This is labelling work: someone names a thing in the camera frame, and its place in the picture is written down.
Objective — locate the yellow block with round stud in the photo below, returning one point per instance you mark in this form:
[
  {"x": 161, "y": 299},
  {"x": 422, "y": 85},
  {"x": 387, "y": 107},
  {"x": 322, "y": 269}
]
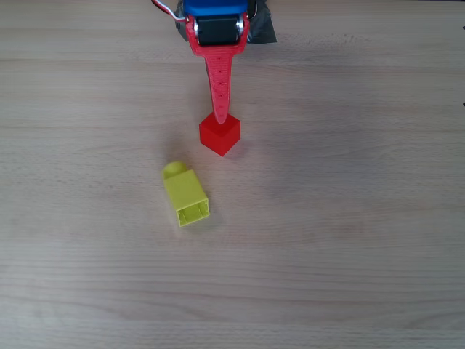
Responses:
[{"x": 183, "y": 192}]

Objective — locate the red cube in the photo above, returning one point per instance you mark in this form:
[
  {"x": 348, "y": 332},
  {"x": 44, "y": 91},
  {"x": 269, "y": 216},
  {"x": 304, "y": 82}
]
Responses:
[{"x": 218, "y": 140}]

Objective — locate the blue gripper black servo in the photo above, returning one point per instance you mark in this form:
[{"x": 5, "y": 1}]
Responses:
[{"x": 218, "y": 33}]

